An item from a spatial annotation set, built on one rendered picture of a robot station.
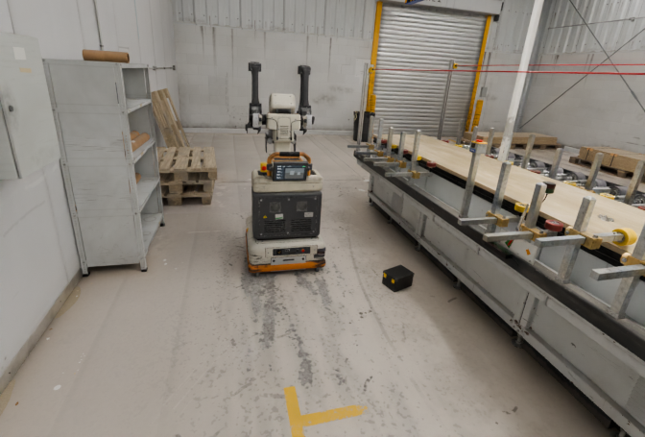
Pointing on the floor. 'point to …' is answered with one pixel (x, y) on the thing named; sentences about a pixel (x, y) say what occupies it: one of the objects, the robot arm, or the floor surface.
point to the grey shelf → (107, 157)
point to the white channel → (525, 40)
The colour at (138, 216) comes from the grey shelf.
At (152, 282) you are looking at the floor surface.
